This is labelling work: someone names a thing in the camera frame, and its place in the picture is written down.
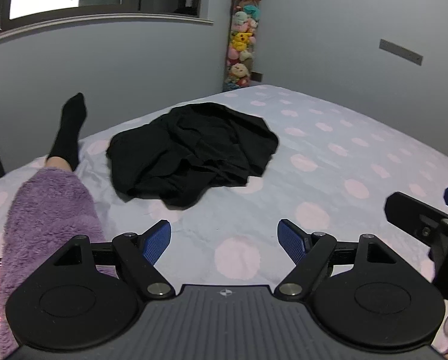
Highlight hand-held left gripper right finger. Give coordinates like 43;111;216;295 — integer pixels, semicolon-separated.
274;218;397;301

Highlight purple fleece pants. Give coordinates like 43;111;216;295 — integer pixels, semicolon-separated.
0;168;120;360

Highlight clear tube of plush toys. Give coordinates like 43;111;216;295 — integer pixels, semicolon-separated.
222;0;262;92

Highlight black garment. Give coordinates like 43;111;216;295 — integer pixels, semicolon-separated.
106;102;280;209

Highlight polka-dot bed sheet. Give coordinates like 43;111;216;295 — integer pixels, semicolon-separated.
0;84;448;360

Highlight grey wall plate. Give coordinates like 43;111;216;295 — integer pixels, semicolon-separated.
379;38;423;66

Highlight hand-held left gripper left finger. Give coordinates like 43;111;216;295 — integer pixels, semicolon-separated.
51;219;174;299

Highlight person's left leg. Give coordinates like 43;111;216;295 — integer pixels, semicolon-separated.
44;156;73;174

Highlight grey window sill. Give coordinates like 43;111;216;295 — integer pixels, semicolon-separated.
0;12;214;48

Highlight black sock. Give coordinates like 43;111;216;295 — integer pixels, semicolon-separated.
47;92;87;171

